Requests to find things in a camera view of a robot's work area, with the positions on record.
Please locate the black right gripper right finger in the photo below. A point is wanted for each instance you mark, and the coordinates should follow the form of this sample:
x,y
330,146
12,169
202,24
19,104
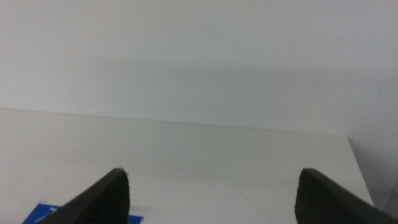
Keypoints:
x,y
323,202

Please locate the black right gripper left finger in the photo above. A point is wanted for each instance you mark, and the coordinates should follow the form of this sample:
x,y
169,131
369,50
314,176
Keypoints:
x,y
102,202

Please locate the blue rectangular mat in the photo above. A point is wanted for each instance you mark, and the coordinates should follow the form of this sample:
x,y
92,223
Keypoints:
x,y
37,214

